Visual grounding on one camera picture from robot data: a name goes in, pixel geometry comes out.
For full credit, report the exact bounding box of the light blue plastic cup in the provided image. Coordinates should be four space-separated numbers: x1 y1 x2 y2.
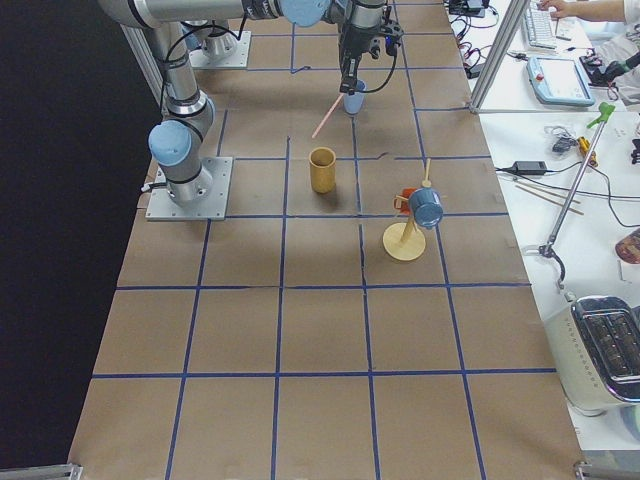
343 79 366 116

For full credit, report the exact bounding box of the person's hand at keyboard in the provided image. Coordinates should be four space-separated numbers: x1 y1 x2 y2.
538 0 579 19

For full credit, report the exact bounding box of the bamboo cylinder holder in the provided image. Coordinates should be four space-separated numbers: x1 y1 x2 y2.
309 147 336 194

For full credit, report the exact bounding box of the orange mug on stand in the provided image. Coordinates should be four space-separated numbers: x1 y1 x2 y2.
393 187 416 215

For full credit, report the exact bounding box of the blue mug on stand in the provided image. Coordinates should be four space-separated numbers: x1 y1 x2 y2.
408 187 444 229

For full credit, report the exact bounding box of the wooden mug tree stand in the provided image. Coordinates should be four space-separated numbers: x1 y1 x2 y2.
382 158 434 261

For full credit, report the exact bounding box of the white keyboard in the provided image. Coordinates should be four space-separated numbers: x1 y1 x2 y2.
523 2 557 50

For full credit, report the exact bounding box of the black power adapter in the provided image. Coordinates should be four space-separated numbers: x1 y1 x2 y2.
513 161 548 176

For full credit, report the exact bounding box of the blue teach pendant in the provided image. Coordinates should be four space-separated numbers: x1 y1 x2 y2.
526 56 595 107

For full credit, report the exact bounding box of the wooden chopstick on desk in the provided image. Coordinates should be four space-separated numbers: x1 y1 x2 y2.
515 184 584 216
524 183 581 204

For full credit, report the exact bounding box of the silver toaster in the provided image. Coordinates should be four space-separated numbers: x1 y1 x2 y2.
544 296 639 416

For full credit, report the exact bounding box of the aluminium frame post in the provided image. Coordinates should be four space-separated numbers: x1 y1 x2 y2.
468 0 528 114

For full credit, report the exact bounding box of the yellow handled tool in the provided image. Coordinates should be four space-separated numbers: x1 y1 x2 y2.
577 136 599 168

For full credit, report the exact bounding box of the green handled reach grabber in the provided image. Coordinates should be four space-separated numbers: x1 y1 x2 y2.
537 102 616 292

